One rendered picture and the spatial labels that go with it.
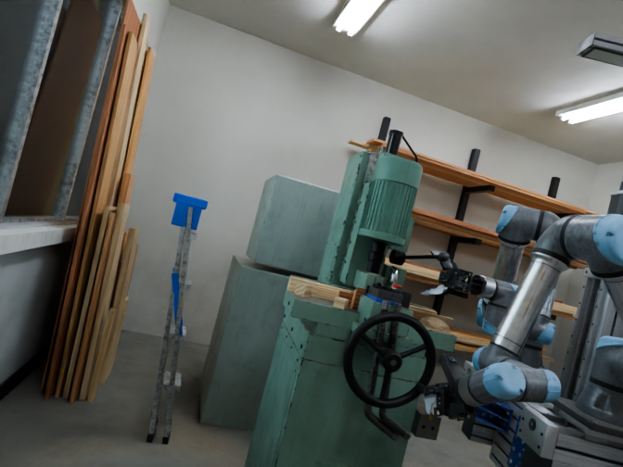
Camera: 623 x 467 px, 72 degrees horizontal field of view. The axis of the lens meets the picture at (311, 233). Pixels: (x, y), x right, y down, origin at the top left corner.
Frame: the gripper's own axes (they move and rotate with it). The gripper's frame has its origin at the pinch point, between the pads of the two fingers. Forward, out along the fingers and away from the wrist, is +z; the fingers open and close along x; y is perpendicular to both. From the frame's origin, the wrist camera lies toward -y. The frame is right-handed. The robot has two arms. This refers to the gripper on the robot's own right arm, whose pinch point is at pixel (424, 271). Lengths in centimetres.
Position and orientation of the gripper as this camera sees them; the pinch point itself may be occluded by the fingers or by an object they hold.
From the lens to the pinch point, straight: 152.9
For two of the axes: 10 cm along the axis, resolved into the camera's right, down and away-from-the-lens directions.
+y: 2.0, -0.3, -9.8
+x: -2.5, 9.7, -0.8
